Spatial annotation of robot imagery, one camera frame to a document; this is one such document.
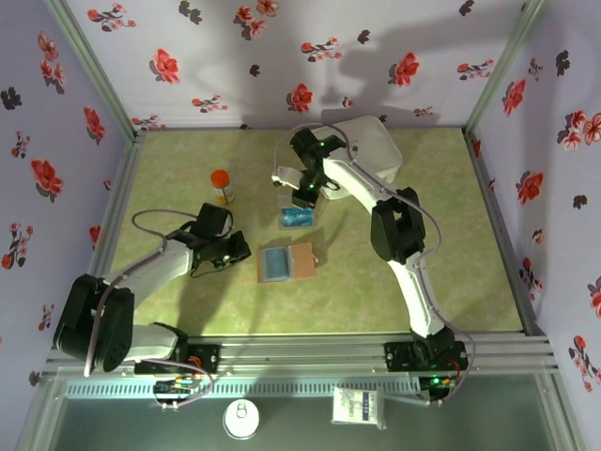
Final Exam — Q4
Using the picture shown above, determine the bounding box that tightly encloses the brown box with blue tray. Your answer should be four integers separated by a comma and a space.
256, 242, 319, 285

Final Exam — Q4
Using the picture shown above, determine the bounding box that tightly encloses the clear plastic tray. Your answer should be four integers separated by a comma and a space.
276, 192, 323, 231

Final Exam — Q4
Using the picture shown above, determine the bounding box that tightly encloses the orange cap pill bottle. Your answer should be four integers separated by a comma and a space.
209, 169, 236, 206

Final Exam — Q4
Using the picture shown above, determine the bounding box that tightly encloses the translucent white storage case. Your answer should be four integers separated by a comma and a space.
323, 116, 404, 201

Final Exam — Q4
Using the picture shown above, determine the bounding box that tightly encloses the white pull tab can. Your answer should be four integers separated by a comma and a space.
222, 398, 262, 441

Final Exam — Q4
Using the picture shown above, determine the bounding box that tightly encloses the white tissue packet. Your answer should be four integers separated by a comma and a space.
331, 387, 389, 429

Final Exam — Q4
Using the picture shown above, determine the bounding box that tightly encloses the grey right arm cable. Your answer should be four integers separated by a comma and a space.
273, 122, 478, 405

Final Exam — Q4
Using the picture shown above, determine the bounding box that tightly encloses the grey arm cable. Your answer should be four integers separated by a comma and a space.
273, 122, 478, 405
83, 209, 201, 379

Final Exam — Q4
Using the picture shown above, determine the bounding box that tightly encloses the grey left arm cable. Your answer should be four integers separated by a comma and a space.
83, 209, 201, 379

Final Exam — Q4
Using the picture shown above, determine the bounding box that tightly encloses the aluminium side rail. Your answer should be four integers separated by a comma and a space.
84, 130, 147, 330
462, 129, 546, 337

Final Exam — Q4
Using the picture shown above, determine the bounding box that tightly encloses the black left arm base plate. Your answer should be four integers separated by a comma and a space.
134, 344, 222, 376

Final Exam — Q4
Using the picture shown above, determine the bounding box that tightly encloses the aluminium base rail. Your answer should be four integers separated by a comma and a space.
44, 332, 562, 377

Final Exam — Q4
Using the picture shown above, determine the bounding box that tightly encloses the grey base loop cable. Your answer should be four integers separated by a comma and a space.
149, 361, 216, 411

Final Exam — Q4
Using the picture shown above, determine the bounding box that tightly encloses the slotted grey cable duct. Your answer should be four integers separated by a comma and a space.
63, 380, 424, 399

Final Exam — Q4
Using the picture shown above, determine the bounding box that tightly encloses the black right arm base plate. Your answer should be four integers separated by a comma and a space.
383, 341, 469, 372

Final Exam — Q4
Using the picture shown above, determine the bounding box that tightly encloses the aluminium corner post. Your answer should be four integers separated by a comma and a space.
463, 0, 548, 137
42, 0, 142, 140

